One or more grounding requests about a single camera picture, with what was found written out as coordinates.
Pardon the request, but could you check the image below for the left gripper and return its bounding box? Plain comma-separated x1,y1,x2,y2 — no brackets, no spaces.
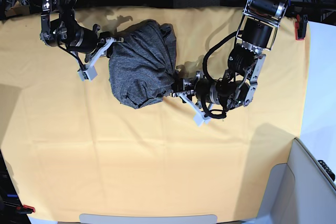
170,70,226,111

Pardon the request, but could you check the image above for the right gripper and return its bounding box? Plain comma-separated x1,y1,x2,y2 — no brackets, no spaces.
76,24,123,59

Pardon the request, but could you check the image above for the grey long-sleeve shirt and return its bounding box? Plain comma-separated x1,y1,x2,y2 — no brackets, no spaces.
109,19,177,109

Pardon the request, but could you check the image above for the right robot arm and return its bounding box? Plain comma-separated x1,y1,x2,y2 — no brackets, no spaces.
40,0,110,62

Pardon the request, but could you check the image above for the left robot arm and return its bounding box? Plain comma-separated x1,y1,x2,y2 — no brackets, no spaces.
171,0,290,119

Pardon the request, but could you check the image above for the yellow table cloth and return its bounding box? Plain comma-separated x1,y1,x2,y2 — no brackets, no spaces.
1,15,310,222

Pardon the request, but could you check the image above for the red-black clamp right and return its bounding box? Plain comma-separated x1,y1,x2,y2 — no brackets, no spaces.
295,14,308,41

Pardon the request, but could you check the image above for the red-black clamp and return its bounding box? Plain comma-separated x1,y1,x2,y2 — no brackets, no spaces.
15,205,35,215
295,14,308,41

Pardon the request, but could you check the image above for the white plastic bin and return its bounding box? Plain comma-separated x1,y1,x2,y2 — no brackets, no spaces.
255,138,335,223

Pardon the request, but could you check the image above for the red-black clamp left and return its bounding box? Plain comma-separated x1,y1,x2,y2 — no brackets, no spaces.
15,205,35,215

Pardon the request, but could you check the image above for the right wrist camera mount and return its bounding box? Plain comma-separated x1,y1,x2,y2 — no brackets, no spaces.
77,37,124,81

